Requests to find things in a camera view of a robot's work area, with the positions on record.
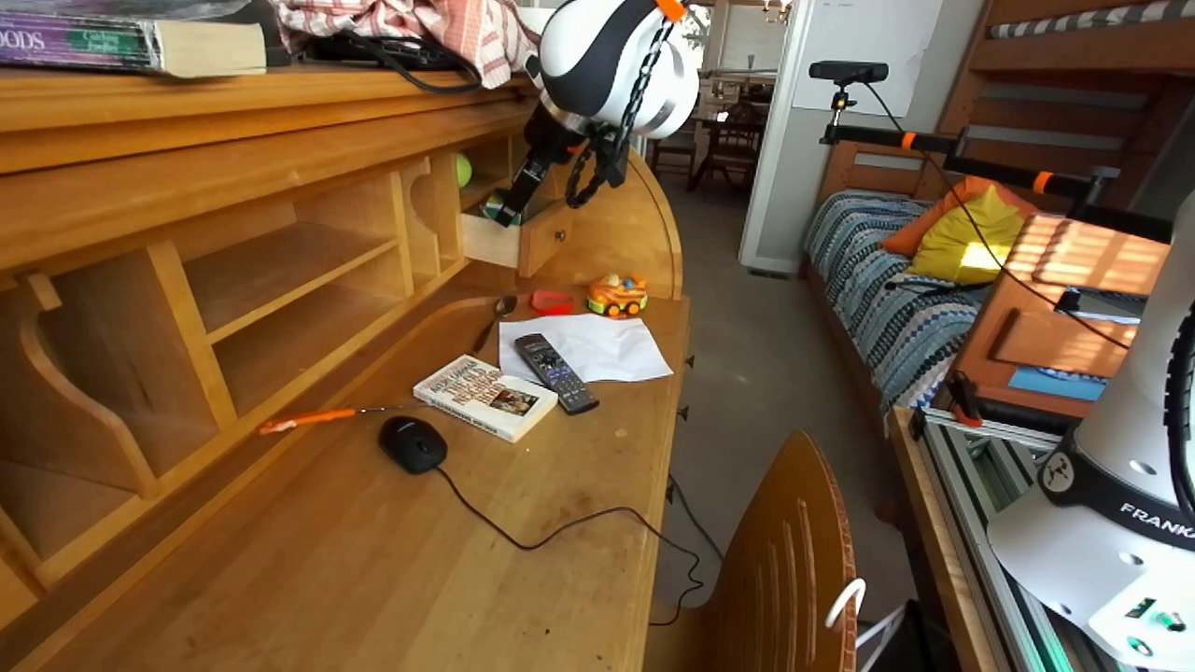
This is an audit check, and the striped bed cover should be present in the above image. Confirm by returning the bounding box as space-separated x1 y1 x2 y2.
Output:
799 183 1002 417

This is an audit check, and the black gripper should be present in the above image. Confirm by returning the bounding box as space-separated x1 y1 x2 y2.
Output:
479 114 591 231

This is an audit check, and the black stereo camera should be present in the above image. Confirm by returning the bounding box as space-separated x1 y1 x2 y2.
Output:
807 55 894 88

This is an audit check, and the orange pencil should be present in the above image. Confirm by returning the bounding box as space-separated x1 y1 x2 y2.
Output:
254 403 391 442

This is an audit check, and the blue flat card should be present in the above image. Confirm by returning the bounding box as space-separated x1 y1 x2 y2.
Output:
1005 361 1110 408

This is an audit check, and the wooden roll-top desk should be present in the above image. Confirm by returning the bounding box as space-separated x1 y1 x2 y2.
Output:
0 60 696 672

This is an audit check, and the wooden bunk bed frame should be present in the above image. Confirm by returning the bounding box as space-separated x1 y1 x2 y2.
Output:
814 0 1195 208

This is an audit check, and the thin black camera cable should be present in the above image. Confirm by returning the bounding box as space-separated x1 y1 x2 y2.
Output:
856 77 1144 361

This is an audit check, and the yellow pillow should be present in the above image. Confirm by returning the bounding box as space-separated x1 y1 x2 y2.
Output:
906 183 1036 292

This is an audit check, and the grey remote control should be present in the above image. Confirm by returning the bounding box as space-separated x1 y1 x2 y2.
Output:
513 330 600 417

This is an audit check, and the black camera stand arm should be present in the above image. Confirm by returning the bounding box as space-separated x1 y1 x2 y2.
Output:
817 83 1178 241

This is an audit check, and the white paperback book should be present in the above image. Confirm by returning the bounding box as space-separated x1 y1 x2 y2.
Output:
412 352 559 448

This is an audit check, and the black coiled cord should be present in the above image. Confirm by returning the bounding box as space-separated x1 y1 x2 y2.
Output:
294 31 490 97

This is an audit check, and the wooden chair back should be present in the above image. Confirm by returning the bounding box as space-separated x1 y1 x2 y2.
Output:
647 428 878 672

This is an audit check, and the aluminium robot cart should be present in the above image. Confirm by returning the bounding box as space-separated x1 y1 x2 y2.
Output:
889 403 1129 672

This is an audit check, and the dark wooden chair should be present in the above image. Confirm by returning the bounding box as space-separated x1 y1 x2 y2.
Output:
687 83 777 194

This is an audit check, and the black mouse cable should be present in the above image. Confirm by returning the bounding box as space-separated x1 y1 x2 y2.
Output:
428 462 724 627

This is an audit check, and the thick purple green book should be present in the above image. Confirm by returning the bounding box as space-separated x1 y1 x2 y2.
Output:
0 10 271 83

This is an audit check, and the black computer mouse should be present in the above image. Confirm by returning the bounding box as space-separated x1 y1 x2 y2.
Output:
377 410 452 476

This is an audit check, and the white strap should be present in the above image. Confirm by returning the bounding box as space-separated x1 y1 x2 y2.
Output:
817 571 914 672

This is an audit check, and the orange pillow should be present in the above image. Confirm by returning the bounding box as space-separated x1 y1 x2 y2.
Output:
878 175 1039 261

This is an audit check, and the white paper sheet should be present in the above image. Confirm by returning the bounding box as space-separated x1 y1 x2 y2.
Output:
497 310 676 389

